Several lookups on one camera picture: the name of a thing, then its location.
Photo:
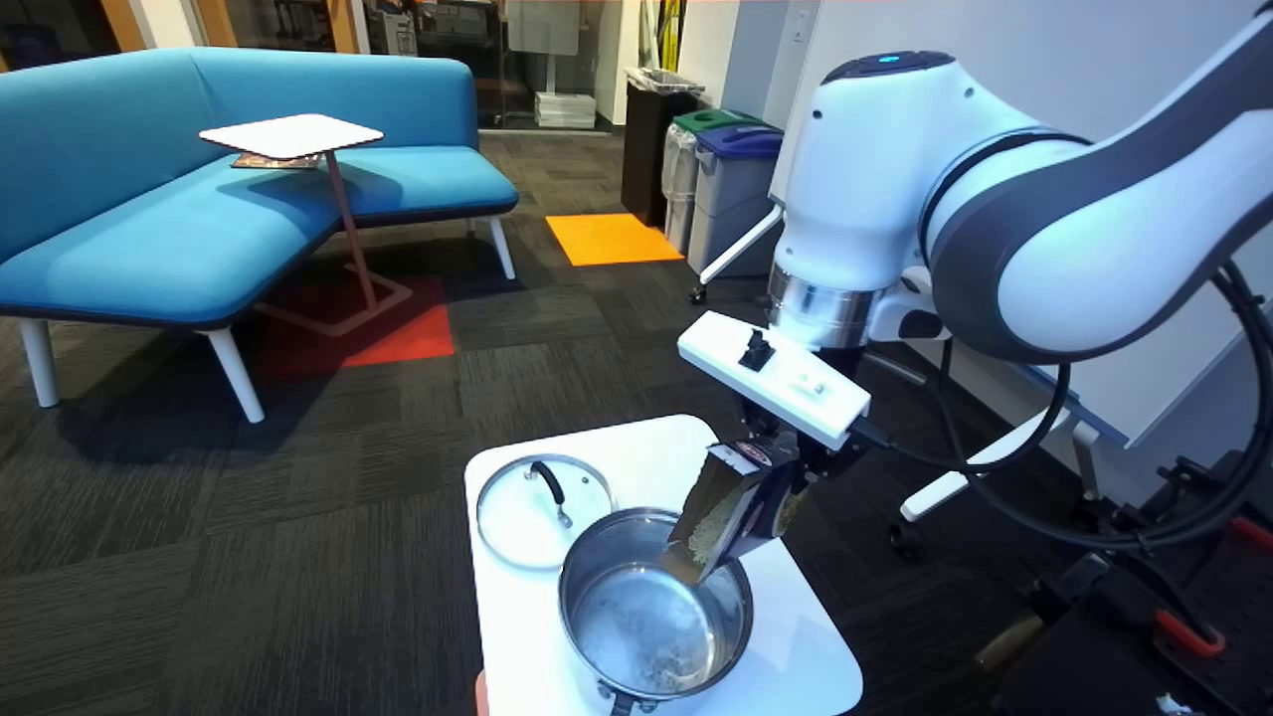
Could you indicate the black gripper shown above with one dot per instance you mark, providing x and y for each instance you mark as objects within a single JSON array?
[{"x": 776, "y": 448}]

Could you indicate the glass pot lid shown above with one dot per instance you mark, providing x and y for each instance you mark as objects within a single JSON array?
[{"x": 532, "y": 524}]

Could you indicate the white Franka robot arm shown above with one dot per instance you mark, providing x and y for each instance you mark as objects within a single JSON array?
[{"x": 1098, "y": 223}]

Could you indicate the blue lid waste bin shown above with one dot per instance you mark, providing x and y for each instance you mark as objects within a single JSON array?
[{"x": 734, "y": 191}]

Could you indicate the green lid waste bin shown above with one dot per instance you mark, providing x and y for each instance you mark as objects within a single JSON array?
[{"x": 677, "y": 164}]

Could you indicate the white storage box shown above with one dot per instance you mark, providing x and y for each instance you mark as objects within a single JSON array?
[{"x": 566, "y": 110}]

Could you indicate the black waste bin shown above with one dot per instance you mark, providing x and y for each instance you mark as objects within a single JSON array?
[{"x": 643, "y": 143}]

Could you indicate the white rolling whiteboard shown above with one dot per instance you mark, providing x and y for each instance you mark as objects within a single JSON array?
[{"x": 1168, "y": 383}]

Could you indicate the blue sofa white legs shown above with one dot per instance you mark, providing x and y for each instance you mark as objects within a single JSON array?
[{"x": 159, "y": 223}]

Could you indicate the white side table orange frame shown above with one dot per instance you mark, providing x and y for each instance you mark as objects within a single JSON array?
[
  {"x": 292, "y": 131},
  {"x": 797, "y": 639}
]

